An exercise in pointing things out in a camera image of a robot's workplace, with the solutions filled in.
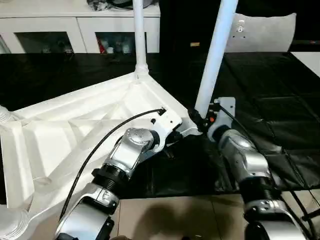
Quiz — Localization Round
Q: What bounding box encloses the white plastic table top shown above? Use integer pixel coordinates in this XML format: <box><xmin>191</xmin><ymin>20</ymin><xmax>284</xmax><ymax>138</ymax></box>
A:
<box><xmin>0</xmin><ymin>71</ymin><xmax>204</xmax><ymax>222</ymax></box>

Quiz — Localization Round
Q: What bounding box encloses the black work mat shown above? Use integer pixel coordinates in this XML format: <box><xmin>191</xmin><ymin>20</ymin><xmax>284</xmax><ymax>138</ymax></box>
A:
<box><xmin>0</xmin><ymin>51</ymin><xmax>320</xmax><ymax>201</ymax></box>

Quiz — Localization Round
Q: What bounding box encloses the grey cushion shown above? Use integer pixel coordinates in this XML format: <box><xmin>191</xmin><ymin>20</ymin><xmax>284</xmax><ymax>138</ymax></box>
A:
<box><xmin>223</xmin><ymin>11</ymin><xmax>298</xmax><ymax>54</ymax></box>

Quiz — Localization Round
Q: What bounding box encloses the white flat board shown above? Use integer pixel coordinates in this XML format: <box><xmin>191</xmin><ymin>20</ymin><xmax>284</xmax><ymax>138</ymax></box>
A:
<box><xmin>289</xmin><ymin>51</ymin><xmax>320</xmax><ymax>73</ymax></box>

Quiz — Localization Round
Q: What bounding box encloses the grey rounded bag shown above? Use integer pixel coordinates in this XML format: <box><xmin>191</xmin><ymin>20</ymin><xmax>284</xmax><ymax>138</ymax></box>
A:
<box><xmin>109</xmin><ymin>0</ymin><xmax>154</xmax><ymax>10</ymax></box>

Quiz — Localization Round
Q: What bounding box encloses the dark clutter pile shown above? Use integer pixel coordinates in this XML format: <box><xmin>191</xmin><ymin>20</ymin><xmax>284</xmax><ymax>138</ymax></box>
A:
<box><xmin>86</xmin><ymin>0</ymin><xmax>111</xmax><ymax>11</ymax></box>

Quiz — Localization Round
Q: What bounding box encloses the white sideboard with glass doors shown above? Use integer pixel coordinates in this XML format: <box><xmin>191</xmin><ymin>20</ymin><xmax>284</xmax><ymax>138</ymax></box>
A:
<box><xmin>0</xmin><ymin>0</ymin><xmax>161</xmax><ymax>55</ymax></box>

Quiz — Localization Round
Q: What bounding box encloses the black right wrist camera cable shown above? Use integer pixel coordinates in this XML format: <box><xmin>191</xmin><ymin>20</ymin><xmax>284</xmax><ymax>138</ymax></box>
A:
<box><xmin>216</xmin><ymin>103</ymin><xmax>316</xmax><ymax>240</ymax></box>

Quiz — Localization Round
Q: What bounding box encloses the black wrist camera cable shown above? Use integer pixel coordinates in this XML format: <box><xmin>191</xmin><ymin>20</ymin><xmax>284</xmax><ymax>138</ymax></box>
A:
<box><xmin>58</xmin><ymin>106</ymin><xmax>168</xmax><ymax>224</ymax></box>
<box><xmin>216</xmin><ymin>103</ymin><xmax>316</xmax><ymax>240</ymax></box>

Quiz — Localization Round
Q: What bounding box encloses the black left wrist camera cable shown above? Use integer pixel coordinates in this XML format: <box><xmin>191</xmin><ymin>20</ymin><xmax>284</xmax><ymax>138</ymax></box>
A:
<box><xmin>58</xmin><ymin>106</ymin><xmax>168</xmax><ymax>224</ymax></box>

